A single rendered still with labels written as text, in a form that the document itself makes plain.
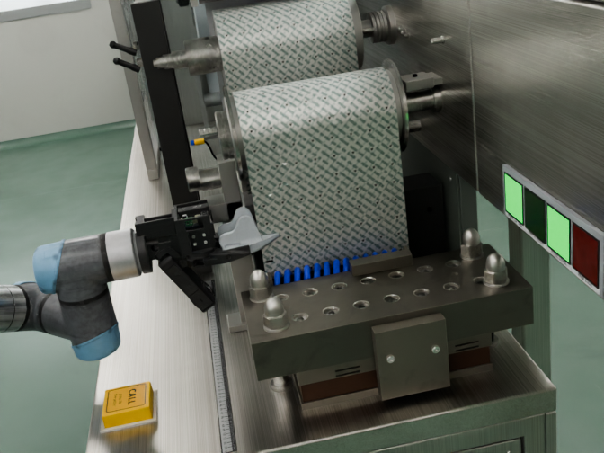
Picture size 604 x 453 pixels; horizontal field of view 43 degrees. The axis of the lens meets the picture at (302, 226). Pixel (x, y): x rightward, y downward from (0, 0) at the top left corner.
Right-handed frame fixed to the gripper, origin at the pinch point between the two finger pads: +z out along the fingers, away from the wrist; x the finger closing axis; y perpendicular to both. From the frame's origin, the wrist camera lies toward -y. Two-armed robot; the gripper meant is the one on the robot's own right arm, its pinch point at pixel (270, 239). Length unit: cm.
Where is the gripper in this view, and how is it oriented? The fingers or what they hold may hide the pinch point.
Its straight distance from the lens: 119.9
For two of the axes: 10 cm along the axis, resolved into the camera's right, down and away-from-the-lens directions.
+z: 9.8, -1.9, 1.0
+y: -1.3, -9.1, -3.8
